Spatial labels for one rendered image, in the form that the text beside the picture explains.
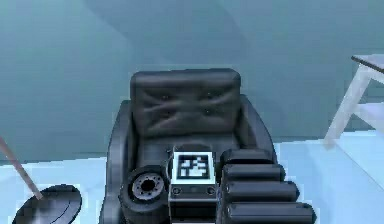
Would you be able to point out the white table with dark top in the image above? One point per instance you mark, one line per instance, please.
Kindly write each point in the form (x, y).
(361, 96)

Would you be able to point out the black leather armchair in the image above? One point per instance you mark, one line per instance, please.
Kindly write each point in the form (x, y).
(185, 106)

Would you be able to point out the floor lamp with black base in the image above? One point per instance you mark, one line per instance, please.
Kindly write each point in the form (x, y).
(50, 206)

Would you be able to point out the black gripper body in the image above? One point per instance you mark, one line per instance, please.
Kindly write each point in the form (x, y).
(146, 193)

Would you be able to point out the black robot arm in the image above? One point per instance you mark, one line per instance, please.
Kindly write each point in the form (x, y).
(253, 190)

